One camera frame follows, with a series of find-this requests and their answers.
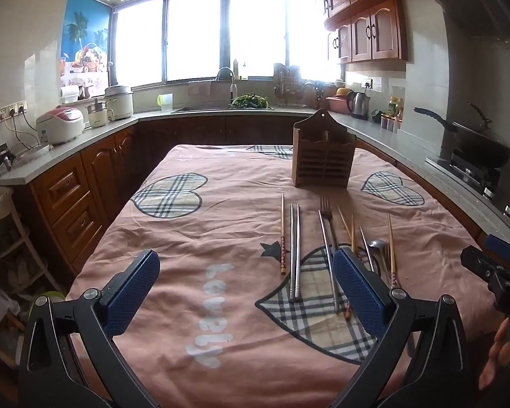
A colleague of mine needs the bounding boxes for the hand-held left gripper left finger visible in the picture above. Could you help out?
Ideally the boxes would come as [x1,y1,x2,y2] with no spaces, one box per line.
[18,249,161,408]

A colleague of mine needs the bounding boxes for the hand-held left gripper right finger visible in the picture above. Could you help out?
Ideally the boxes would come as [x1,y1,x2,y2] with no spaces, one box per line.
[331,246,470,408]

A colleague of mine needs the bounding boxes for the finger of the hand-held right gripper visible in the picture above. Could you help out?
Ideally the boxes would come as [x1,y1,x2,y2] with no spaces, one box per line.
[483,234,510,265]
[460,245,505,282]

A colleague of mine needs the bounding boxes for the wooden utensil holder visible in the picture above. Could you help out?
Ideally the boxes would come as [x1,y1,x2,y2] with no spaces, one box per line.
[292,109,357,189]

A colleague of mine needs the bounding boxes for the person's right hand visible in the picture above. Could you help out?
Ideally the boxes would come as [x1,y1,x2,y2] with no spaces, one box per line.
[478,319,510,391]

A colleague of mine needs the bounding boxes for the metal spoon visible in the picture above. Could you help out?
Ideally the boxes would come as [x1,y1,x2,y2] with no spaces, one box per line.
[368,239,402,292]

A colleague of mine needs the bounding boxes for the gas stove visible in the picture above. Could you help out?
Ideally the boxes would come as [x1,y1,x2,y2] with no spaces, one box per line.
[425,150,503,199]

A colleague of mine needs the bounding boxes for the wooden chopstick with red print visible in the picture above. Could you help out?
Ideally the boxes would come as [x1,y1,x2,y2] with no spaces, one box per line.
[279,194,287,275]

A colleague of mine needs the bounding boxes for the black wok with lid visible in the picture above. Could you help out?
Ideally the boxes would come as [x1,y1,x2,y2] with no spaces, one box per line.
[413,102,510,169]

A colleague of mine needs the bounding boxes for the pink plaid-heart tablecloth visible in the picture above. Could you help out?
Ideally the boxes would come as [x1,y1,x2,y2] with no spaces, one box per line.
[66,143,494,408]

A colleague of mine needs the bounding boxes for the wooden lower cabinets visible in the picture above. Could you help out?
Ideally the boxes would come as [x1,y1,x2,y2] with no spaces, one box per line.
[25,115,485,281]

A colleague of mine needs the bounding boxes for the wooden cabinets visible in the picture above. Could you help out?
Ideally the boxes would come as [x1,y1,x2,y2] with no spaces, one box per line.
[25,115,485,281]
[306,0,422,66]

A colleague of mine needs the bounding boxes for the white storage shelf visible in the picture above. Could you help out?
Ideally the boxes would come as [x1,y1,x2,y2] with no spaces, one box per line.
[0,187,63,369]

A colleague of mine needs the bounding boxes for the group of condiment bottles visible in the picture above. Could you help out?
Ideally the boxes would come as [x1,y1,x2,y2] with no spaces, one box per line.
[381,96,405,133]

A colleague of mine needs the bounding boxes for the grey kitchen countertop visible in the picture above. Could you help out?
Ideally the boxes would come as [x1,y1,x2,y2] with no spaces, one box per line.
[0,104,510,260]

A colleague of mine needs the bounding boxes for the small white electric pot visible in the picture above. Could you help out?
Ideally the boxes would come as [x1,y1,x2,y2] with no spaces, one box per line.
[87,99,114,129]

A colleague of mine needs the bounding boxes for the white and red rice cooker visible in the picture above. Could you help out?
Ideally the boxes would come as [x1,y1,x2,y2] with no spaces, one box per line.
[36,106,86,146]

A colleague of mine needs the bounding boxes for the small black device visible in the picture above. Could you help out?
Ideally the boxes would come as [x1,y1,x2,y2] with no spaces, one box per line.
[0,143,16,171]

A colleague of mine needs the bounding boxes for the large cream cooker pot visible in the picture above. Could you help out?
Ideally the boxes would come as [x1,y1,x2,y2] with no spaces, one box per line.
[104,85,135,121]

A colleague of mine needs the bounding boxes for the stainless electric kettle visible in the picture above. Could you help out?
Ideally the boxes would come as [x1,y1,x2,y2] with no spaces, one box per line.
[346,91,372,120]

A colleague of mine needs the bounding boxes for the pink plastic basin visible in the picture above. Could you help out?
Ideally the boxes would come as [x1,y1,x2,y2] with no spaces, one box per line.
[326,95,350,114]

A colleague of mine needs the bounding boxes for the kitchen sink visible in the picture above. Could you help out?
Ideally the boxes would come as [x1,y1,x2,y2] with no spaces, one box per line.
[172,105,277,114]

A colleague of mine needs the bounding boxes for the metal dish rack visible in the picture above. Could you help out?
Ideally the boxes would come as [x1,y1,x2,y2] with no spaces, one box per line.
[273,63,309,107]

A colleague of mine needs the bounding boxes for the bowl of green vegetables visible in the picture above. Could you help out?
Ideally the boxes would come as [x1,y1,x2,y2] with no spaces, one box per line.
[229,94,271,110]

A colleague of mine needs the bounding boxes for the chrome kitchen faucet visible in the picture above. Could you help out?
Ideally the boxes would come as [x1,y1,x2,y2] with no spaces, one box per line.
[215,67,238,107]

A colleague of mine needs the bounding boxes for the steel range hood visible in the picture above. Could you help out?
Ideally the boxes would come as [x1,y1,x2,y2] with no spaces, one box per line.
[406,0,510,52]

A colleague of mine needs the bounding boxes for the wooden upper cabinets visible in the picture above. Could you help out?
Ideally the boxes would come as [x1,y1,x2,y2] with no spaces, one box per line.
[306,0,422,66]

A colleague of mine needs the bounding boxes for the large kitchen window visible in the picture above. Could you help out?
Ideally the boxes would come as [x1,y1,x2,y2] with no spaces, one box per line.
[110,0,345,90]

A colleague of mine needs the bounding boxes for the white power cable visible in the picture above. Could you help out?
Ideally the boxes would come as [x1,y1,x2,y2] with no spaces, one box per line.
[5,113,43,151]

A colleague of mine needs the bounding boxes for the tropical fruit wall poster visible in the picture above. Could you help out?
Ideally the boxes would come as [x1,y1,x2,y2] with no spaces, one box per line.
[61,0,112,91]

